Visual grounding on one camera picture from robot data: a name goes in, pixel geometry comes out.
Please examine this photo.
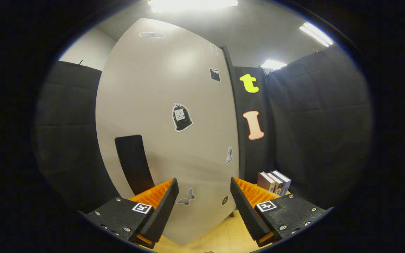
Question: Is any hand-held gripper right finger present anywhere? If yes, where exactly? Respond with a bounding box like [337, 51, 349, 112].
[231, 176, 333, 247]

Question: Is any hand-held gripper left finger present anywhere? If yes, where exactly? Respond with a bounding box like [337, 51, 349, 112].
[79, 178, 179, 248]

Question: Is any black door handle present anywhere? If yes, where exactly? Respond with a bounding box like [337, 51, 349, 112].
[115, 135, 155, 196]

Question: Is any beige cabinet door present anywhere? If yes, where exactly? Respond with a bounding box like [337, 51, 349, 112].
[95, 18, 240, 246]

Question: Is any white spine book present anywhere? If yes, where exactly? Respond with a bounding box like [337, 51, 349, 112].
[268, 172, 284, 195]

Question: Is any grey blue book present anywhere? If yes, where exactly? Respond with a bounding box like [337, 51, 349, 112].
[271, 170, 291, 196]

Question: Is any dark grey cabinet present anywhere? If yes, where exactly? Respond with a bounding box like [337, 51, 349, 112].
[219, 45, 247, 219]

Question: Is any black backdrop cloth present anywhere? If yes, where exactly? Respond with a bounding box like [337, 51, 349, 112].
[34, 44, 373, 211]

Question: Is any small ceiling light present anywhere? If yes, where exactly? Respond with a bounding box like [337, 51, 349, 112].
[261, 59, 287, 70]

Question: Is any long ceiling light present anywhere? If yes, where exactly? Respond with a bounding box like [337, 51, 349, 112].
[299, 22, 334, 47]

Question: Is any large ceiling light panel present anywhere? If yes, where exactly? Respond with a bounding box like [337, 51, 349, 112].
[147, 0, 239, 13]

